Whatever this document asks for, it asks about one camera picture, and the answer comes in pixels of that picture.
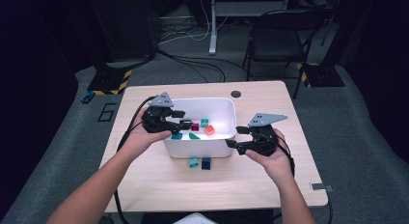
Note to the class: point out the metal table bracket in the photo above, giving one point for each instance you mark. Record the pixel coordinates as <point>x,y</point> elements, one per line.
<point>321,186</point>

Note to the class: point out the striped black stand base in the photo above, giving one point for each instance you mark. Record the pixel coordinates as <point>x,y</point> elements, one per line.
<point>323,76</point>
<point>107,80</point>

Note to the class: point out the white paper sheet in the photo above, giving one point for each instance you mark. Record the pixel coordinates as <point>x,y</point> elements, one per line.
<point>194,219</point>

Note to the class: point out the black equipment case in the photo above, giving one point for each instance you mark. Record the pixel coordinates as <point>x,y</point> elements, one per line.
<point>128,24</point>

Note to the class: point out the black folding chair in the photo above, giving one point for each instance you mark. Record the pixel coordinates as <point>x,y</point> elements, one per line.
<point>276,40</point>

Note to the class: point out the person's dark clothing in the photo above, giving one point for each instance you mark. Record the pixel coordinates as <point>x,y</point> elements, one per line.
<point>244,218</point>

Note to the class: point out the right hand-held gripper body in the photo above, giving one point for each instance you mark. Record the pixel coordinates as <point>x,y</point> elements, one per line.
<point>265,140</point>

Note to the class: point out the magenta toy block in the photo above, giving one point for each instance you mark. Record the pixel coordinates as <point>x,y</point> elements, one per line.
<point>195,126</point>

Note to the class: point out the person's right hand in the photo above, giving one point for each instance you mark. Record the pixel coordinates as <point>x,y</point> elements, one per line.
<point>278,164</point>

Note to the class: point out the light teal toy block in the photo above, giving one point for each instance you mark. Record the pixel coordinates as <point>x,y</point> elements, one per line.
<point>193,162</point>

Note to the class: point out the black table grommet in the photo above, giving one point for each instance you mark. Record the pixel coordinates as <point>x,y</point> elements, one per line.
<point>235,94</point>

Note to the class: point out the black toy block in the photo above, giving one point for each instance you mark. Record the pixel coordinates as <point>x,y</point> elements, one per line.
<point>187,124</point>

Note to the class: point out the dark curtain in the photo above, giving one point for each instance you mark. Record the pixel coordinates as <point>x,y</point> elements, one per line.
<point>32,72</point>
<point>379,56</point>

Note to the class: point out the green toy block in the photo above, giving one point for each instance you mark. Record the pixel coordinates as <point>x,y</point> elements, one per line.
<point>194,136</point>

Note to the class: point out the white plastic bin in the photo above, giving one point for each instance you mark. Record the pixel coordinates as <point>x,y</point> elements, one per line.
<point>199,148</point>

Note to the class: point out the dark navy toy block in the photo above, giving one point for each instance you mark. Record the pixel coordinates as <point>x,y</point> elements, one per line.
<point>206,163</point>

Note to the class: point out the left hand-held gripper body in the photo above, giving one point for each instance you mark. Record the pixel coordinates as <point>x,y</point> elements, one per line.
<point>156,119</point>

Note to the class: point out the small blue floor object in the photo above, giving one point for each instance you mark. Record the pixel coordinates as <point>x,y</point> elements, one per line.
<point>87,97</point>

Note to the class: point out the blue rounded toy block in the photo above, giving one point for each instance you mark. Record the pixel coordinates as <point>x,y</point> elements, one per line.
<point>176,136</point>

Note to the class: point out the person's left hand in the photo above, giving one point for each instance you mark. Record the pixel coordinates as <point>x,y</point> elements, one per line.
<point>141,142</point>

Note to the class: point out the grey desk with white leg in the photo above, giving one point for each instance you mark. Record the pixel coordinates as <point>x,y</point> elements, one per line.
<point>212,24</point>

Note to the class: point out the salmon pink toy block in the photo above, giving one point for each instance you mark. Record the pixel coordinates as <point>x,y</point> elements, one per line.
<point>209,130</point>

